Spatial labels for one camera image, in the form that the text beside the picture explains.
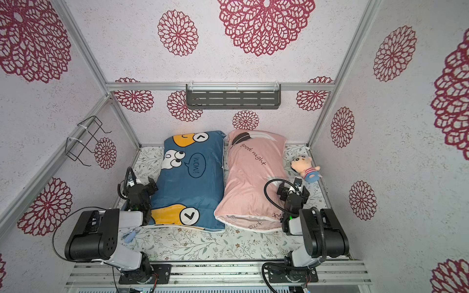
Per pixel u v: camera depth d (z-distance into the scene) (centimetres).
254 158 95
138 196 70
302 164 101
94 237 46
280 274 72
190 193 90
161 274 73
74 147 73
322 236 43
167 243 83
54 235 43
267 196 74
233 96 93
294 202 70
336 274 75
